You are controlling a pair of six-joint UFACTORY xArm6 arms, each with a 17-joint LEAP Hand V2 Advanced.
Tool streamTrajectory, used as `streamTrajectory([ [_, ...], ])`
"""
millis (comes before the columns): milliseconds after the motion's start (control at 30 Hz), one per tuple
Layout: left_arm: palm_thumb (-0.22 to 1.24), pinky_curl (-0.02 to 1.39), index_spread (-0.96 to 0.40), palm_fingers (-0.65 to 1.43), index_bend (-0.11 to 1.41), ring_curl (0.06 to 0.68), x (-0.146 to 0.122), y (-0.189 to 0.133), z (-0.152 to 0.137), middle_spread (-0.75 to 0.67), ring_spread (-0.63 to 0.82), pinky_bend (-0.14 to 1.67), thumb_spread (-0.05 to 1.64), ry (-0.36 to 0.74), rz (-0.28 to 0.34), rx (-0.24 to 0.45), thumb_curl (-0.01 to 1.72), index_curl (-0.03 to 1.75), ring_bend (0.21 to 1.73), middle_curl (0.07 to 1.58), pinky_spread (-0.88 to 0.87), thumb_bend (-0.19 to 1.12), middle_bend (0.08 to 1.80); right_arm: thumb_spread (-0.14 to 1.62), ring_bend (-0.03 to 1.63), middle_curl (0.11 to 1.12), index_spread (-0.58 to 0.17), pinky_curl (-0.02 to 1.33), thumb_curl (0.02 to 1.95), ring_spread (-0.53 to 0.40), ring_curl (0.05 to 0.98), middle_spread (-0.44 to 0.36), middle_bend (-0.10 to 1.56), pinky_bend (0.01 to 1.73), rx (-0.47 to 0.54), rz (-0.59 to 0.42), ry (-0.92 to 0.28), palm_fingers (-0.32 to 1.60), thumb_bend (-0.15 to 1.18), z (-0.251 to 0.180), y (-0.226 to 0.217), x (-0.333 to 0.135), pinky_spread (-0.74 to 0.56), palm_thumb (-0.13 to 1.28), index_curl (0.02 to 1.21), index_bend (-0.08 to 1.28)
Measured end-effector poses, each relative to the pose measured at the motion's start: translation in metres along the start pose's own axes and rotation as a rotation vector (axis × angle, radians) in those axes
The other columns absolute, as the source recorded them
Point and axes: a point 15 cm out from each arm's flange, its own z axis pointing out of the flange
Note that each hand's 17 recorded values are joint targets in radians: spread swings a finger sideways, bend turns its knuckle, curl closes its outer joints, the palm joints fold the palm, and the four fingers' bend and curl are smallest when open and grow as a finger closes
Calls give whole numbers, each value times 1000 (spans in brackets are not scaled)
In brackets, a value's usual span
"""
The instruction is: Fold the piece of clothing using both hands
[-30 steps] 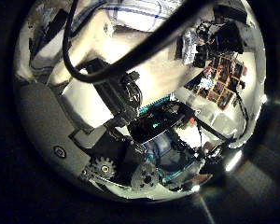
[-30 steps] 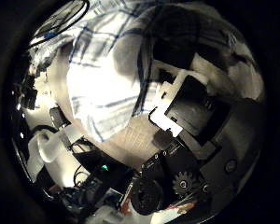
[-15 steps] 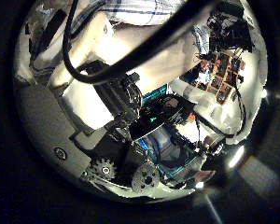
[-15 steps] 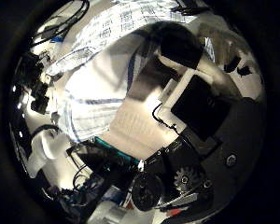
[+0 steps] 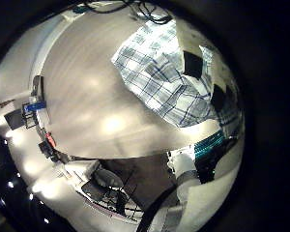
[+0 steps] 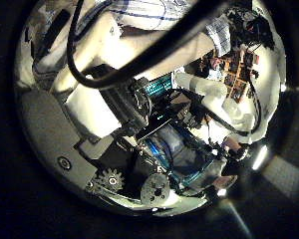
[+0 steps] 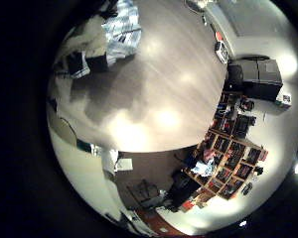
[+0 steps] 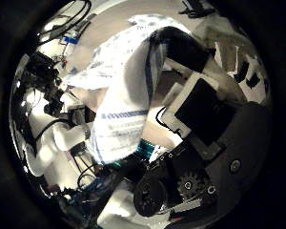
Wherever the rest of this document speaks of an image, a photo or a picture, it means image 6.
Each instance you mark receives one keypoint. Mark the blue white plaid shirt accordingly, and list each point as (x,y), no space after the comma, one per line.
(149,15)

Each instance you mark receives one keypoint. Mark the wooden cubby shelf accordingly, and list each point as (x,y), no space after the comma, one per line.
(237,84)

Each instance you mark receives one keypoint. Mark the teal box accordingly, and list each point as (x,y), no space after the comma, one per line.
(157,87)

